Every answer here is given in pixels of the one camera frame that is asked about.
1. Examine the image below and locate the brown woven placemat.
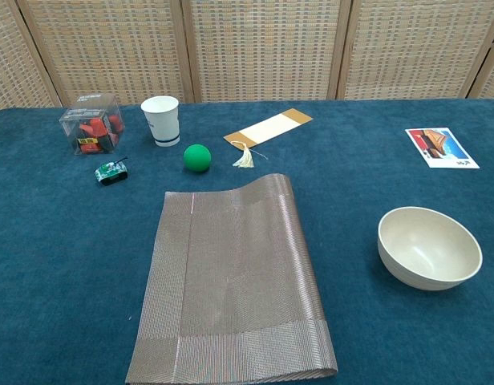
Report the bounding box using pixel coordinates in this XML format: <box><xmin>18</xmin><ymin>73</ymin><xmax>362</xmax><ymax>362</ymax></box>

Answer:
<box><xmin>124</xmin><ymin>172</ymin><xmax>338</xmax><ymax>384</ymax></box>

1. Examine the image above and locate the white bowl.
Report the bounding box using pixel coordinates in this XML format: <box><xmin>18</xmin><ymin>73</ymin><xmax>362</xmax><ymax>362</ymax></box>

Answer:
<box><xmin>377</xmin><ymin>206</ymin><xmax>484</xmax><ymax>292</ymax></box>

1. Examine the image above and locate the green ball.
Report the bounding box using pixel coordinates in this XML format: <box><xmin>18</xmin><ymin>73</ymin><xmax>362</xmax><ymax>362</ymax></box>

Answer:
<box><xmin>183</xmin><ymin>144</ymin><xmax>213</xmax><ymax>174</ymax></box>

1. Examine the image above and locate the beige bookmark with tassel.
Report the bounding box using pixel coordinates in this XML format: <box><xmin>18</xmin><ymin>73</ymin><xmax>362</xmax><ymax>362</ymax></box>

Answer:
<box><xmin>223</xmin><ymin>107</ymin><xmax>314</xmax><ymax>168</ymax></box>

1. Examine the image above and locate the white paper cup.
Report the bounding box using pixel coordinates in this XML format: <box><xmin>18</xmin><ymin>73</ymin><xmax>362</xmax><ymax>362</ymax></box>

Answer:
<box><xmin>140</xmin><ymin>95</ymin><xmax>181</xmax><ymax>148</ymax></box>

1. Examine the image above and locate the green toy tank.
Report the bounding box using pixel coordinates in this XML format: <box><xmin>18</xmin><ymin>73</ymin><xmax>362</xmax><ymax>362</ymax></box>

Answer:
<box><xmin>94</xmin><ymin>156</ymin><xmax>130</xmax><ymax>188</ymax></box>

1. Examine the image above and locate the woven folding screen panel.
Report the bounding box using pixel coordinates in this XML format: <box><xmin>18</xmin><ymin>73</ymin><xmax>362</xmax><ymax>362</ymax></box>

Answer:
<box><xmin>467</xmin><ymin>35</ymin><xmax>494</xmax><ymax>100</ymax></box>
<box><xmin>180</xmin><ymin>0</ymin><xmax>350</xmax><ymax>103</ymax></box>
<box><xmin>337</xmin><ymin>0</ymin><xmax>494</xmax><ymax>101</ymax></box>
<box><xmin>16</xmin><ymin>0</ymin><xmax>194</xmax><ymax>108</ymax></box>
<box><xmin>0</xmin><ymin>0</ymin><xmax>62</xmax><ymax>113</ymax></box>

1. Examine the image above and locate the clear box with red toys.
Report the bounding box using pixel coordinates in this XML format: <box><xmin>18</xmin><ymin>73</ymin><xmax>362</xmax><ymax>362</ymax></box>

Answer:
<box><xmin>59</xmin><ymin>93</ymin><xmax>126</xmax><ymax>156</ymax></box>

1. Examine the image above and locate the photo postcard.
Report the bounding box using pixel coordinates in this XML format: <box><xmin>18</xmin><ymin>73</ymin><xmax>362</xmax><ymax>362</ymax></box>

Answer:
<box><xmin>405</xmin><ymin>127</ymin><xmax>481</xmax><ymax>170</ymax></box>

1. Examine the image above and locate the blue table cover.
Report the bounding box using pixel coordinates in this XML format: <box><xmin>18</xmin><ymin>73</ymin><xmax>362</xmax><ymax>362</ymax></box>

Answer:
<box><xmin>0</xmin><ymin>98</ymin><xmax>494</xmax><ymax>385</ymax></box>

